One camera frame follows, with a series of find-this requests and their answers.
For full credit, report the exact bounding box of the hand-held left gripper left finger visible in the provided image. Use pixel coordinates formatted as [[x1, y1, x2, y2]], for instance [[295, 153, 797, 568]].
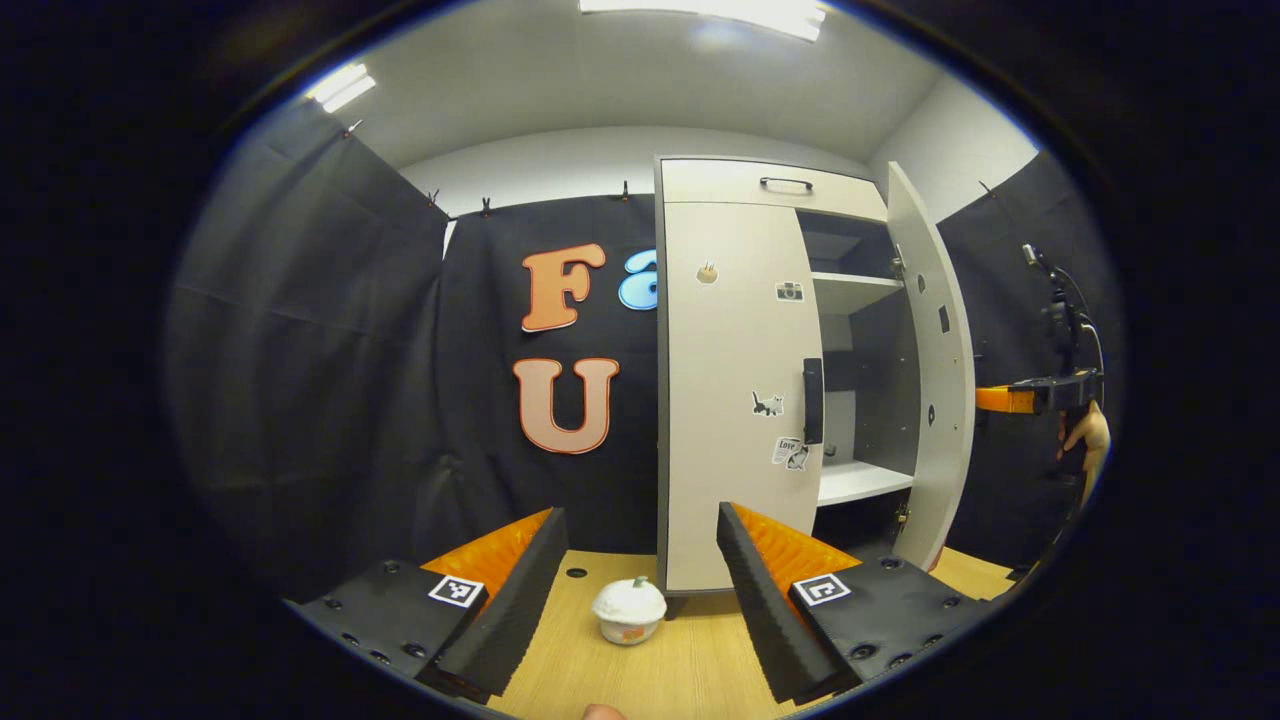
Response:
[[285, 507, 569, 706]]

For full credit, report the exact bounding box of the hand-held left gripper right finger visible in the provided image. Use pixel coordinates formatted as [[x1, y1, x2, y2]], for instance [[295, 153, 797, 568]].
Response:
[[716, 502, 991, 706]]

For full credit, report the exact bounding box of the white shoe cabinet door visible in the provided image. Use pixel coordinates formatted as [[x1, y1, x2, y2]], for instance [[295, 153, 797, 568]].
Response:
[[662, 200, 825, 594], [885, 162, 978, 573]]

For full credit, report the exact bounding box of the white double-door shoe cabinet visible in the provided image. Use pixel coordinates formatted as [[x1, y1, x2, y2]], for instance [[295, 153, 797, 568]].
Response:
[[655, 155, 978, 601]]

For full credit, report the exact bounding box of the black door handle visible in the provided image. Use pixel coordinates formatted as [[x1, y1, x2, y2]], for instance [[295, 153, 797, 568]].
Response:
[[803, 358, 824, 446]]

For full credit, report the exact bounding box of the white cabinet shelf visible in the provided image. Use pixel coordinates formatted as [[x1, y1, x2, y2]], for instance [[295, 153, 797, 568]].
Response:
[[818, 460, 914, 507], [812, 272, 906, 316]]

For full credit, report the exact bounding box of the white cabinet drawer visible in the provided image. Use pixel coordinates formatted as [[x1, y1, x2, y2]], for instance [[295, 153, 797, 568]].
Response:
[[660, 158, 889, 223]]

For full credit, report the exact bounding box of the white lidded snack cup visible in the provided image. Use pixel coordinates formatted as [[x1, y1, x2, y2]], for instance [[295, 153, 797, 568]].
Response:
[[591, 576, 668, 646]]

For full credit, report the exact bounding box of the black backdrop cloth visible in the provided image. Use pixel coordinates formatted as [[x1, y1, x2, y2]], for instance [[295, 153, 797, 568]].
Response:
[[165, 100, 1126, 601]]

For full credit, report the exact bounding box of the ceiling light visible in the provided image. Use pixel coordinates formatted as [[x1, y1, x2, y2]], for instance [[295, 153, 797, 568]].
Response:
[[305, 62, 378, 113], [578, 0, 829, 43]]

